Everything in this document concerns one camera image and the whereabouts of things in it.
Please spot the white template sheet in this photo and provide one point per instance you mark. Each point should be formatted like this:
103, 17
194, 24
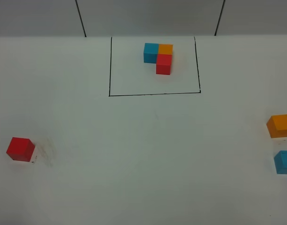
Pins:
130, 76

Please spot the red template cube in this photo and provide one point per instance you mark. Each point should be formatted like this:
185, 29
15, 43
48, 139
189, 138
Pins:
163, 64

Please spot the blue template cube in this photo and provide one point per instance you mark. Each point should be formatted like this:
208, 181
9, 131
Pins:
150, 52

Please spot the orange template cube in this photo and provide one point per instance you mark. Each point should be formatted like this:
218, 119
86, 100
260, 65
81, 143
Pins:
166, 49

